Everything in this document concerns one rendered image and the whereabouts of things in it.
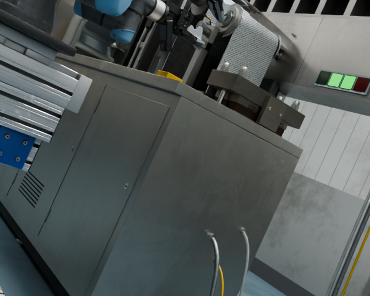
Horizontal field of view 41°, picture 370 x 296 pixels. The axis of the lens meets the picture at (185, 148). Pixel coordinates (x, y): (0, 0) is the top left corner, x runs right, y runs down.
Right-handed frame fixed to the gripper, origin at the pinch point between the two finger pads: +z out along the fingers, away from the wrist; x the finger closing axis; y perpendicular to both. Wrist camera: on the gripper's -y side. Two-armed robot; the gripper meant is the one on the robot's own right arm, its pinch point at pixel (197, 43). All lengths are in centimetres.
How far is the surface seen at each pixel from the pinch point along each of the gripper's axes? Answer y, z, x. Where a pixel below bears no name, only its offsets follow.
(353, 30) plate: 30, 44, -28
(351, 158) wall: 7, 220, 76
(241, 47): 8.0, 18.8, -0.8
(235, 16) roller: 17.3, 10.8, 0.2
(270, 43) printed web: 16.4, 32.0, -0.8
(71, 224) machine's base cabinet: -80, -15, 4
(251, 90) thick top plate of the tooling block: -8.6, 15.9, -20.5
